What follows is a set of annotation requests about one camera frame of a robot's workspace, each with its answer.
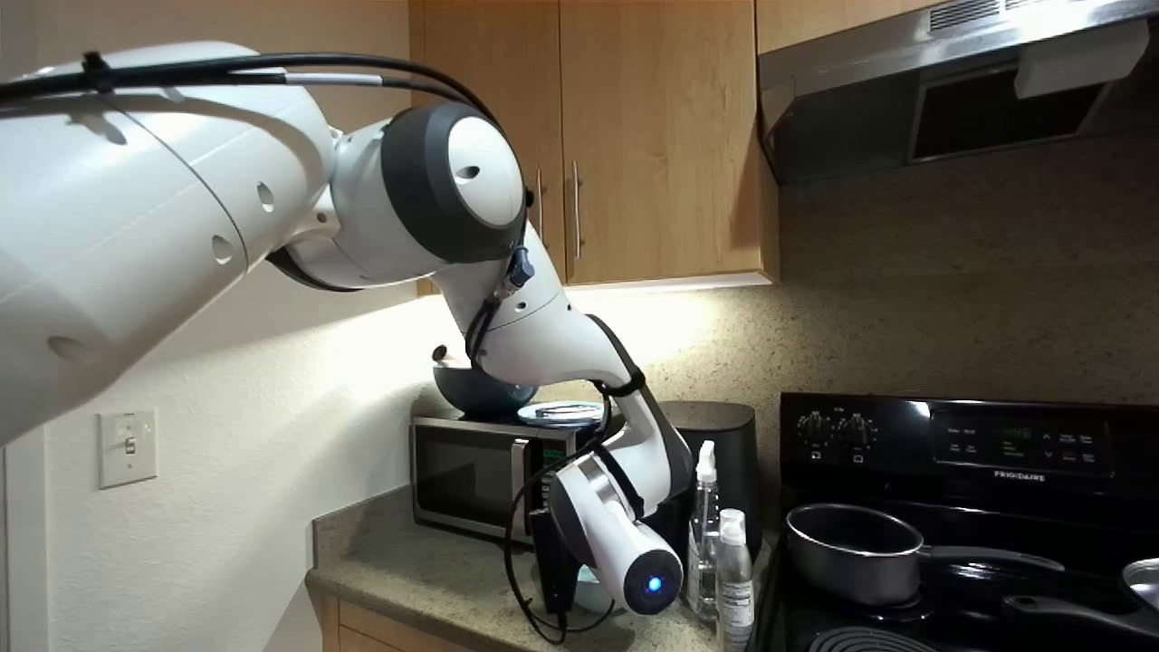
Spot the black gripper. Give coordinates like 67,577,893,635
530,491,581,629

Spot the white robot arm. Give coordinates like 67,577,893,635
0,41,691,614

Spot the large dark blue bowl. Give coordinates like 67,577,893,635
431,343,535,418

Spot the black and silver microwave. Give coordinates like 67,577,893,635
408,418,594,547

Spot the blue plate on microwave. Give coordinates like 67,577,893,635
517,402,605,429

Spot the clear spray bottle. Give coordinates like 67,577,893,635
687,437,721,618

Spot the black saucepan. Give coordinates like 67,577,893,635
784,503,1063,610

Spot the black frying pan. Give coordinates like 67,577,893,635
930,558,1159,652

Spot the wooden upper cabinet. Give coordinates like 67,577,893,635
408,0,778,284

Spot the black electric stove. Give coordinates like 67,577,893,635
752,392,1159,652

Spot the stainless range hood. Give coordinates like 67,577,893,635
759,0,1159,186

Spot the white wall switch plate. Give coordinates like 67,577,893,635
97,409,158,488

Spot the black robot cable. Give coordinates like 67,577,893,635
0,48,629,648

